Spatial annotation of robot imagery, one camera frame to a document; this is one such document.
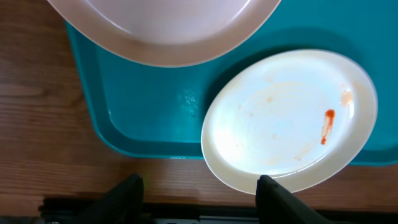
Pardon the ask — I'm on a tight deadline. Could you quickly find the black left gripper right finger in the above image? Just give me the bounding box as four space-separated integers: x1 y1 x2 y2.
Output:
256 175 332 224

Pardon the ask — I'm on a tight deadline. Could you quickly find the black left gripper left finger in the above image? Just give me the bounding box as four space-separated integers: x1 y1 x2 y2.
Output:
76 174 144 224

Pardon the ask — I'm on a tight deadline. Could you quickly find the white plate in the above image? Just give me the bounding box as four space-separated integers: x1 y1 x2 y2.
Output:
201 49 378 194

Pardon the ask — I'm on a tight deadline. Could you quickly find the teal plastic tray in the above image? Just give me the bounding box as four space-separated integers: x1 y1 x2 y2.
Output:
67 0 397 166

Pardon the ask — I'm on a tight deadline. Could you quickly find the pink plate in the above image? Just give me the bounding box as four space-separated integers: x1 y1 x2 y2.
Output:
48 0 280 67

